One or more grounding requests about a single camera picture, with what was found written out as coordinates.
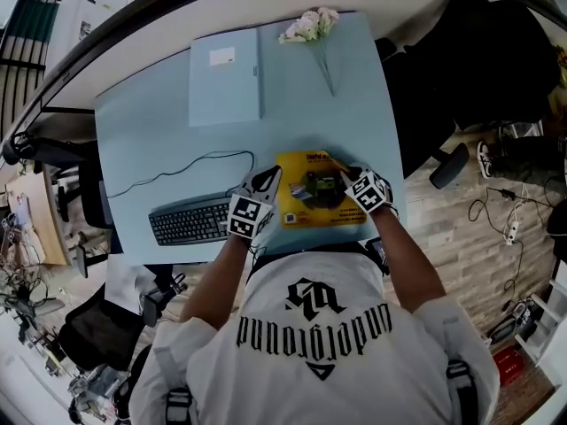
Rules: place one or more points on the wooden side table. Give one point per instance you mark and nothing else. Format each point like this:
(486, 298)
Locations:
(37, 219)

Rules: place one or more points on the pink flower bouquet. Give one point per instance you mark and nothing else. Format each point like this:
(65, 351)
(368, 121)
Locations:
(310, 25)

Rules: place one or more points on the black belt pouch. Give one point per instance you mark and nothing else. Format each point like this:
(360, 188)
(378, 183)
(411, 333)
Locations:
(378, 255)

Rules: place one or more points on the light blue folder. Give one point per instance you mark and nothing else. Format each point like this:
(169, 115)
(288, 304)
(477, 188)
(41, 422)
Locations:
(223, 82)

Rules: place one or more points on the white power strip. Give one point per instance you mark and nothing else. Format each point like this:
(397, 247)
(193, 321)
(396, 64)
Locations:
(513, 232)

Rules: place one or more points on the person's right forearm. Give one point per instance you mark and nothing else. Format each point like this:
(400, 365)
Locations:
(405, 259)

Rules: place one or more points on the white shelf frame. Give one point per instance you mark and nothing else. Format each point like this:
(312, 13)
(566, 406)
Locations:
(549, 321)

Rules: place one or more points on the black mesh office chair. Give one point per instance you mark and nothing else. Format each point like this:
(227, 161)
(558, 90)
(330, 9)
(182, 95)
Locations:
(99, 330)

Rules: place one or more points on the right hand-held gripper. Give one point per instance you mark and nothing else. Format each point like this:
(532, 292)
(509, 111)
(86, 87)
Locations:
(367, 193)

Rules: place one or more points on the black keyboard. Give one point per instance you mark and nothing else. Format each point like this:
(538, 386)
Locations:
(190, 221)

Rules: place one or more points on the yellow mouse pad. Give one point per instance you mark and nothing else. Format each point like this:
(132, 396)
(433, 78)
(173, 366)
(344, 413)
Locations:
(310, 210)

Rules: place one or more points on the person's left forearm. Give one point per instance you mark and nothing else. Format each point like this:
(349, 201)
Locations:
(217, 277)

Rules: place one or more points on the red box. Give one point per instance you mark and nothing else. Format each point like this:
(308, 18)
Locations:
(509, 367)

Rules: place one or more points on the light blue desk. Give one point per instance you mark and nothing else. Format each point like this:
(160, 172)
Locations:
(155, 140)

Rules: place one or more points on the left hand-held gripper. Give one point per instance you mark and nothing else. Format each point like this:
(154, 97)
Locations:
(248, 215)

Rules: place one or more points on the white printed t-shirt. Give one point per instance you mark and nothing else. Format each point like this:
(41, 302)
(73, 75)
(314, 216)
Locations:
(319, 370)

